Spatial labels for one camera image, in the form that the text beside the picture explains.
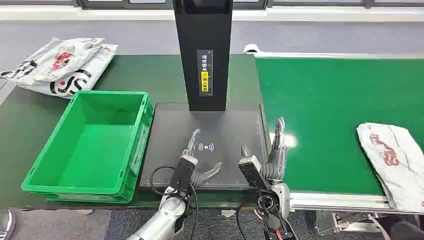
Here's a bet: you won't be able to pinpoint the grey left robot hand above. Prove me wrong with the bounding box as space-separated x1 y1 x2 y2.
183 128 223 188

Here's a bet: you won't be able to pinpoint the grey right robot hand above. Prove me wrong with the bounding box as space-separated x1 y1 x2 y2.
241 116 288 182

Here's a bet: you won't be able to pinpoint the white parcel red logo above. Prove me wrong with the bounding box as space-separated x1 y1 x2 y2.
356 122 424 214

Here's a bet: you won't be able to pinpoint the green conveyor belt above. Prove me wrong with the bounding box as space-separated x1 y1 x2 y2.
254 56 424 196

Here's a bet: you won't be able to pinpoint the green plastic crate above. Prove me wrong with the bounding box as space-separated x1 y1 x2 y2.
21 90 155 204

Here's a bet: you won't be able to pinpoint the white conveyor roller cap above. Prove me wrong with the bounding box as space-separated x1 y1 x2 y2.
244 43 261 55

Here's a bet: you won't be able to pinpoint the black scanner column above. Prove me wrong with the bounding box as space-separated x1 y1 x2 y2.
172 0 234 113

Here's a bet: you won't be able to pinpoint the person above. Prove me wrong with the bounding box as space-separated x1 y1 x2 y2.
377 215 424 240

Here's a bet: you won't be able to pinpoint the white parcel bag black letters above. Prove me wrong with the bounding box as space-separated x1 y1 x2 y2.
15 43 119 100

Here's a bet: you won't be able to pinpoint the white parcel bag red print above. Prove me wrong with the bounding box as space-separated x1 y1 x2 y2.
0 37 106 84

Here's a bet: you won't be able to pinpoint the silver curved metal object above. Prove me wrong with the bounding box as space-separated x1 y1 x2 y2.
0 209 16 240

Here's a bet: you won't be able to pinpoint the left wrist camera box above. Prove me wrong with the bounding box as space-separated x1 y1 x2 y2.
169 154 199 197

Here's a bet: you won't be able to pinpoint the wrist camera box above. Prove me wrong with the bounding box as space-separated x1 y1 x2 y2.
169 154 199 197
237 155 267 191

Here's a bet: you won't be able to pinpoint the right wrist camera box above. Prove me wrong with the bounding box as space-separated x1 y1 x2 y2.
237 155 267 191

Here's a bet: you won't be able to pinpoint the black scanner base plate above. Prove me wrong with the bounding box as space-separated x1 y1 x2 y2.
139 102 272 193

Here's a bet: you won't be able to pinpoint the black looped cable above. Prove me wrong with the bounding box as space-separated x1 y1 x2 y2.
149 166 200 240

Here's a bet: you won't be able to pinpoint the black hanging cable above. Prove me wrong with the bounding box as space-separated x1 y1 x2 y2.
235 208 249 240

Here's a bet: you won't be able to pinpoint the aluminium conveyor frame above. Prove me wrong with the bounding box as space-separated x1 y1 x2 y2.
289 191 424 216

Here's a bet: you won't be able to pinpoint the metal conveyor support bracket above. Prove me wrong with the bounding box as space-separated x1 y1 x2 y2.
314 210 382 235

